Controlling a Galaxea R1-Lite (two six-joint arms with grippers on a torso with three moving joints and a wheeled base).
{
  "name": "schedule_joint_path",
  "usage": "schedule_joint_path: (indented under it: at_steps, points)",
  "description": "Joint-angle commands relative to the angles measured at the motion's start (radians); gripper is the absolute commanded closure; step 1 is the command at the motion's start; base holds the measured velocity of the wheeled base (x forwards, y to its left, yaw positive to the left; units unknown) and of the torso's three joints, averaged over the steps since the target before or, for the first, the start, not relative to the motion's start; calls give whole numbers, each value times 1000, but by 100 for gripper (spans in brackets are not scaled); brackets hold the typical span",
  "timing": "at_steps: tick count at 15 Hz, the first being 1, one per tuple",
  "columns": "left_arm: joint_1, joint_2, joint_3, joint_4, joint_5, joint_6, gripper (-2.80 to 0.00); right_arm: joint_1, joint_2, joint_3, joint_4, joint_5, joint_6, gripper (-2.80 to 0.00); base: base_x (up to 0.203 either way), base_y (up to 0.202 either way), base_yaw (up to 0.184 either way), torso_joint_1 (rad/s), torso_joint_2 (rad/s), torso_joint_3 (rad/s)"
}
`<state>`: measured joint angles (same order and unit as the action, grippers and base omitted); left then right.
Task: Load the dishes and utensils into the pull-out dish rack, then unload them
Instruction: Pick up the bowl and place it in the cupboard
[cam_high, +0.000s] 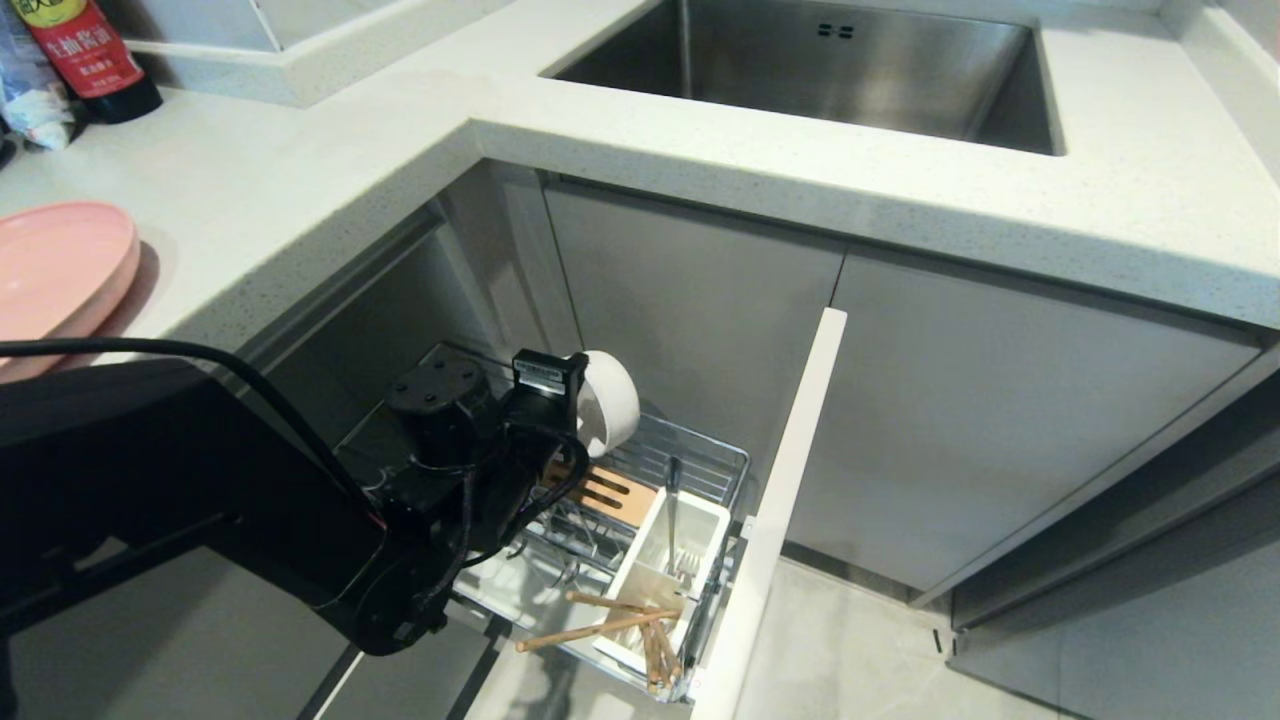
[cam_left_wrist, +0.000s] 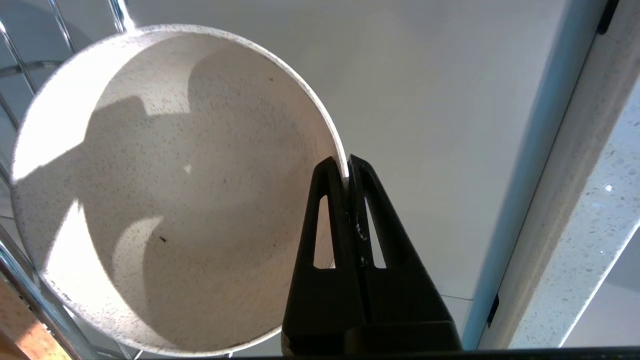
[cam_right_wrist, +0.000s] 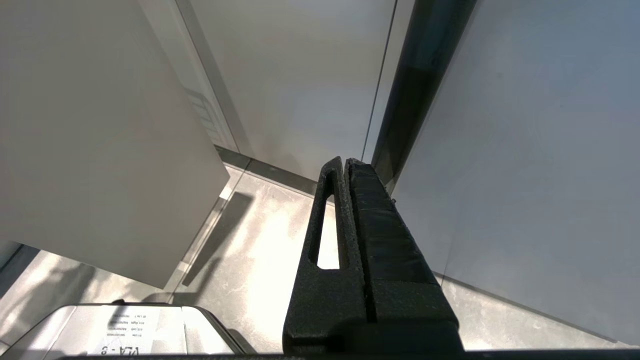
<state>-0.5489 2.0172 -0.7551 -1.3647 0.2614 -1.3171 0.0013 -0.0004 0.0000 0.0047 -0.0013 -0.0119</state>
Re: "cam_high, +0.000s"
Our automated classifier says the grey cabinet door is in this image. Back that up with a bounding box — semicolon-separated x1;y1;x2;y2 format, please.
945;440;1280;720
543;178;847;501
785;250;1267;603

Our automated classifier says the white drawer front panel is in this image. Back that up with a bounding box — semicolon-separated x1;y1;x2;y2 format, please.
688;307;849;720

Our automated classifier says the white ceramic bowl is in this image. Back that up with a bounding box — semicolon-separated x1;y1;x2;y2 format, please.
574;350;642;460

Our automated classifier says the metal utensil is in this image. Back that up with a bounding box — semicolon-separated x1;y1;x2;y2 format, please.
666;457;701;593

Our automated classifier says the stainless steel sink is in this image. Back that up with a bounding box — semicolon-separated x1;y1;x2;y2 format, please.
540;0;1067;157

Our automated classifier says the dark soy sauce bottle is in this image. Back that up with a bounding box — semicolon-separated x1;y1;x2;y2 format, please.
20;0;164;125

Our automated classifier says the crumpled plastic bag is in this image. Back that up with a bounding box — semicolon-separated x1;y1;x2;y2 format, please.
0;0;78;152

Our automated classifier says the pink plate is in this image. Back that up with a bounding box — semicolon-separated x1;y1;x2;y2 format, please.
0;201;142;386

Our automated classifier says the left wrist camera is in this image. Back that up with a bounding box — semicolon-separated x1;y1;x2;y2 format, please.
512;349;590;426

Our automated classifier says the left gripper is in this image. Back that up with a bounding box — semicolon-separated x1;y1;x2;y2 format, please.
470;398;593;546

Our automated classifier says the wooden slotted spatula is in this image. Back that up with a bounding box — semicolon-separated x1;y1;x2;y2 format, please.
540;462;662;528

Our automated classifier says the wire pull-out dish rack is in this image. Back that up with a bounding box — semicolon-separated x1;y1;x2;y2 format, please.
335;340;753;703

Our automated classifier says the white plastic utensil holder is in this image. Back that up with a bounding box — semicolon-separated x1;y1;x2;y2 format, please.
594;487;733;675

